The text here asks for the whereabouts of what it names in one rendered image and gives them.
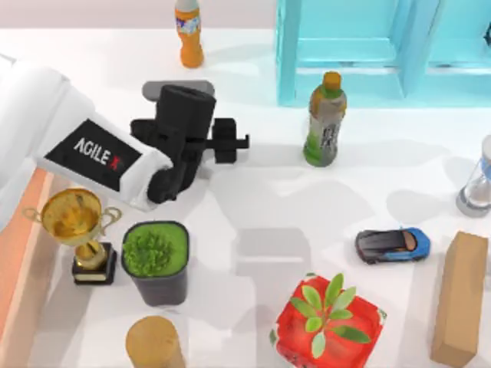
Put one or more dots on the green bottle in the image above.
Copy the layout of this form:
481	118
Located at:
324	126

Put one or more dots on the pale grey rounded box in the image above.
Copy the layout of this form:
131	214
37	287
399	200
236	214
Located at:
151	91

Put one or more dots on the orange bottle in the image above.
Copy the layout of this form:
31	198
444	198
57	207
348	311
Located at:
190	46

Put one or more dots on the light blue rack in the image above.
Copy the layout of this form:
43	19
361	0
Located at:
345	57

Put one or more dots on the black plant pot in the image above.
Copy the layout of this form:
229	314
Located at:
157	260

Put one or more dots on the gold trophy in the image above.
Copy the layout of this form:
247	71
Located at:
71	218

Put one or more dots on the blue and black toy car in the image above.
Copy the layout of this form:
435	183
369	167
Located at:
391	245

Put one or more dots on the red plant pot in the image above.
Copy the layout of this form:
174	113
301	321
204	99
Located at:
330	329

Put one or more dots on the shallow salmon-coloured box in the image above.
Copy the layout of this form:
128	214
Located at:
28	214

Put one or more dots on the wooden cylinder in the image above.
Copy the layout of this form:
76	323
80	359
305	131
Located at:
153	345

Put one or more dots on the grey and blue hourglass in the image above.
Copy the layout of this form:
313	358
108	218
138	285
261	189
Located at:
477	191

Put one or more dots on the brown cardboard box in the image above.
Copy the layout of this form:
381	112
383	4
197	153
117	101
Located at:
460	299

